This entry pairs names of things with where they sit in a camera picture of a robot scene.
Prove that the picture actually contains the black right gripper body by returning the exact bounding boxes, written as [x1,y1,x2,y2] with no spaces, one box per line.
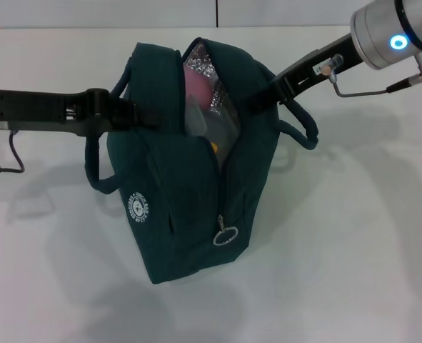
[272,34,361,105]

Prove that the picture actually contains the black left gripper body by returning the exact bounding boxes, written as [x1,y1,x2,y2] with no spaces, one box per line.
[0,87,116,139]

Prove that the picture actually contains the pink toy peach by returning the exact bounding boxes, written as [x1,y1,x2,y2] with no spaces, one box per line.
[184,69,213,110]

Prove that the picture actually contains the dark teal lunch bag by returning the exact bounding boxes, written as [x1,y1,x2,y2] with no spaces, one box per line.
[84,37,321,285]

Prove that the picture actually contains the left gripper cable with plug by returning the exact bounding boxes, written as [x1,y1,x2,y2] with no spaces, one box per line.
[0,130,25,176]

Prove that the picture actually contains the gripper cable with plug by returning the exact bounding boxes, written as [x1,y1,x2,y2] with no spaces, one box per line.
[319,51,422,97]
[0,130,25,176]

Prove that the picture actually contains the right gripper cable with plug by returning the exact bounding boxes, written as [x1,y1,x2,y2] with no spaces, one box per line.
[319,51,422,97]

